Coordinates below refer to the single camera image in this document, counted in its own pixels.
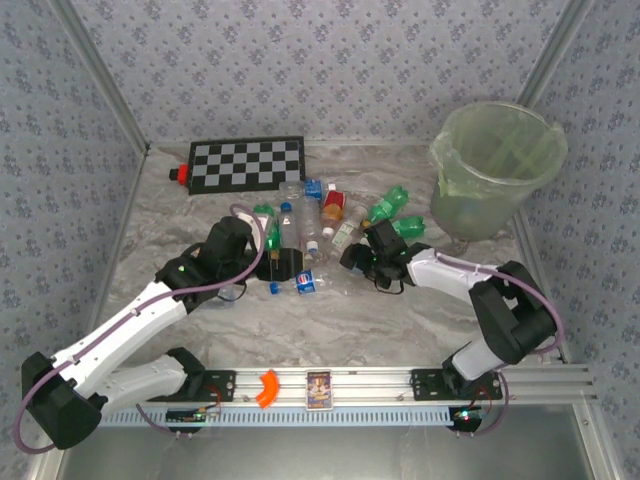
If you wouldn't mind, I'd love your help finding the crushed Pepsi bottle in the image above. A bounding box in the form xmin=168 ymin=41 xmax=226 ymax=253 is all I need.
xmin=291 ymin=267 xmax=334 ymax=297

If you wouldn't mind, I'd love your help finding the crushed clear plastic bottle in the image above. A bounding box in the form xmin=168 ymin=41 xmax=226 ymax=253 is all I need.
xmin=319 ymin=259 xmax=374 ymax=299

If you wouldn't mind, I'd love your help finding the crushed green plastic bottle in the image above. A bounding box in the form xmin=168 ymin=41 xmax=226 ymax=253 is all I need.
xmin=392 ymin=215 xmax=428 ymax=239
xmin=366 ymin=184 xmax=411 ymax=225

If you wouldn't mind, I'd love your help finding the small bottle white green label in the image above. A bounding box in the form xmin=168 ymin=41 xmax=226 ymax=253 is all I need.
xmin=331 ymin=203 xmax=369 ymax=247

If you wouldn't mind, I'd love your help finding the red orange juice bottle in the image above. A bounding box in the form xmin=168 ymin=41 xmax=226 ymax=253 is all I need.
xmin=319 ymin=188 xmax=349 ymax=237

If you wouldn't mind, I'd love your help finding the green translucent plastic bin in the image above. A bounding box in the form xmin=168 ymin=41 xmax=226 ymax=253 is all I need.
xmin=429 ymin=101 xmax=570 ymax=242

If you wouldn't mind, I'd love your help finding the green plastic bin liner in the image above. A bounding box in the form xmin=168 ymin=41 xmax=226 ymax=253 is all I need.
xmin=429 ymin=101 xmax=570 ymax=199

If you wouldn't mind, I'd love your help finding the clear bottle blue label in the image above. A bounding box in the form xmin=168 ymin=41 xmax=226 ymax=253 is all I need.
xmin=278 ymin=177 xmax=337 ymax=202

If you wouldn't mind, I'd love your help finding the black grey checkerboard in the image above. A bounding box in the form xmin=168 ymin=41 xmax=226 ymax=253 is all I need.
xmin=187 ymin=135 xmax=307 ymax=196

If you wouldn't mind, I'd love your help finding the orange curved plastic piece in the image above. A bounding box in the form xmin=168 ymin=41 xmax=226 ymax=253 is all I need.
xmin=254 ymin=368 xmax=281 ymax=410

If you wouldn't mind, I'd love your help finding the small picture card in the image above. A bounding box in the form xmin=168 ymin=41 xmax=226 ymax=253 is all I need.
xmin=304 ymin=368 xmax=335 ymax=412

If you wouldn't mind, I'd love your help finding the circuit board with LED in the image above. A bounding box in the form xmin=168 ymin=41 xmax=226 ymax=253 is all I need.
xmin=449 ymin=405 xmax=486 ymax=431
xmin=164 ymin=407 xmax=209 ymax=426

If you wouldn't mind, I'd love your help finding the grey metal sheet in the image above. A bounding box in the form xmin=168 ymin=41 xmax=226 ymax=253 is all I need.
xmin=47 ymin=403 xmax=619 ymax=480

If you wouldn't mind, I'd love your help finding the aluminium table edge rail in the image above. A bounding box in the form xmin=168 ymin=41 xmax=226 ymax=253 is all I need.
xmin=77 ymin=142 xmax=154 ymax=369
xmin=514 ymin=207 xmax=574 ymax=364

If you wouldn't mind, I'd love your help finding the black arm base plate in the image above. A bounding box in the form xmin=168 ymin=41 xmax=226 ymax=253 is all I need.
xmin=199 ymin=368 xmax=237 ymax=404
xmin=409 ymin=368 xmax=504 ymax=401

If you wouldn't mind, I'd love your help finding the aluminium mounting rail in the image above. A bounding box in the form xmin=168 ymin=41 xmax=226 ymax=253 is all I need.
xmin=199 ymin=364 xmax=599 ymax=406

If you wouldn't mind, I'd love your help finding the light blue slotted cable duct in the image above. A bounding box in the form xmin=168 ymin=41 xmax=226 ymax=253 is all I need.
xmin=97 ymin=403 xmax=456 ymax=429

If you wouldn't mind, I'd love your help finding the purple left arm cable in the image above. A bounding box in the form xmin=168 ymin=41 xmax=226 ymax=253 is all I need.
xmin=12 ymin=202 xmax=266 ymax=454

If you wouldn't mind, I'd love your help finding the aluminium corner post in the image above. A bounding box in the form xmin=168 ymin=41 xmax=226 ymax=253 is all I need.
xmin=49 ymin=0 xmax=151 ymax=154
xmin=516 ymin=0 xmax=597 ymax=109

